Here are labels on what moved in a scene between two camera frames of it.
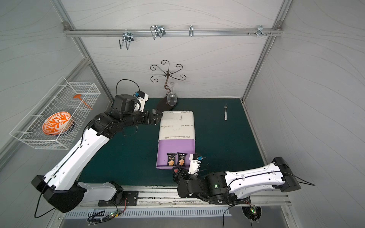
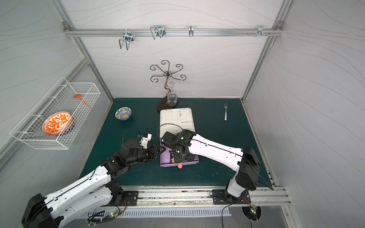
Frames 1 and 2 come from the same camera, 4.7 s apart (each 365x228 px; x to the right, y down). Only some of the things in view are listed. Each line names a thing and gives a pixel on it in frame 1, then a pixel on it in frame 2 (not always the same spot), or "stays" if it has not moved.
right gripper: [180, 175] -> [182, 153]
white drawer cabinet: [177, 125] stays
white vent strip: [116, 213] stays
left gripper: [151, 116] -> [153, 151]
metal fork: [225, 107] stays
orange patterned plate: [56, 123] stays
